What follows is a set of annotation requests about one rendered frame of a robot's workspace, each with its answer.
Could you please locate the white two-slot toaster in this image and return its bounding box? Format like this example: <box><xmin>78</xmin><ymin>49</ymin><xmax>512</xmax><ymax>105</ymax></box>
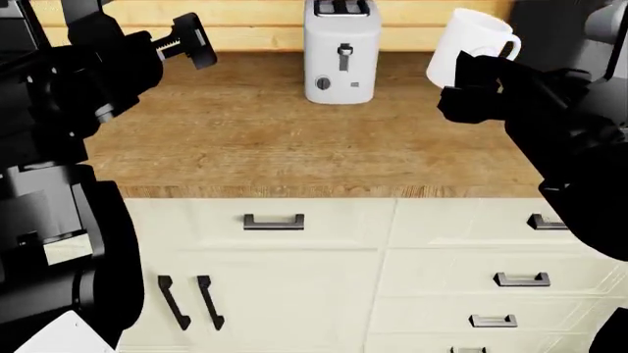
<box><xmin>302</xmin><ymin>0</ymin><xmax>384</xmax><ymax>106</ymax></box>

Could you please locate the white ceramic mug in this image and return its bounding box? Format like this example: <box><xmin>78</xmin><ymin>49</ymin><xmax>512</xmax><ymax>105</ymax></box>
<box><xmin>425</xmin><ymin>7</ymin><xmax>523</xmax><ymax>90</ymax></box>

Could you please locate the grey toaster lever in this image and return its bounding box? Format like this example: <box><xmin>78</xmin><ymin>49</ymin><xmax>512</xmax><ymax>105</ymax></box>
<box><xmin>338</xmin><ymin>42</ymin><xmax>354</xmax><ymax>74</ymax></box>

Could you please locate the cream cabinet door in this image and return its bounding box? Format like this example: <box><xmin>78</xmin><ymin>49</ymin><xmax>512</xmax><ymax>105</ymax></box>
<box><xmin>119</xmin><ymin>249</ymin><xmax>207</xmax><ymax>353</ymax></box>
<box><xmin>193</xmin><ymin>248</ymin><xmax>386</xmax><ymax>353</ymax></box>

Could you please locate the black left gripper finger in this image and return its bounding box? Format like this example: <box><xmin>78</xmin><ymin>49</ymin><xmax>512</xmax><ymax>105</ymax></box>
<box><xmin>171</xmin><ymin>12</ymin><xmax>219</xmax><ymax>72</ymax></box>

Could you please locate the wide cream drawer front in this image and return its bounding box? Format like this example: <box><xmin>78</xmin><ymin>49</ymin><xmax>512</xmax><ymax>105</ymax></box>
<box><xmin>123</xmin><ymin>197</ymin><xmax>397</xmax><ymax>252</ymax></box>

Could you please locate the white robot torso panel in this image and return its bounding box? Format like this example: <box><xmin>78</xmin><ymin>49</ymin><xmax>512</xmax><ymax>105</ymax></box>
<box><xmin>13</xmin><ymin>309</ymin><xmax>117</xmax><ymax>353</ymax></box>

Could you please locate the black vertical door handle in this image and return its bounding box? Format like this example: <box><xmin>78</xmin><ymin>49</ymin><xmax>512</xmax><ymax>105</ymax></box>
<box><xmin>157</xmin><ymin>274</ymin><xmax>193</xmax><ymax>332</ymax></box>
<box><xmin>196</xmin><ymin>274</ymin><xmax>227</xmax><ymax>332</ymax></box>

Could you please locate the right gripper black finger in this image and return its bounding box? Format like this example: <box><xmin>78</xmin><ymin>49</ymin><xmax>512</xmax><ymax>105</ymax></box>
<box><xmin>454</xmin><ymin>50</ymin><xmax>503</xmax><ymax>90</ymax></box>
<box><xmin>436</xmin><ymin>85</ymin><xmax>507</xmax><ymax>126</ymax></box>

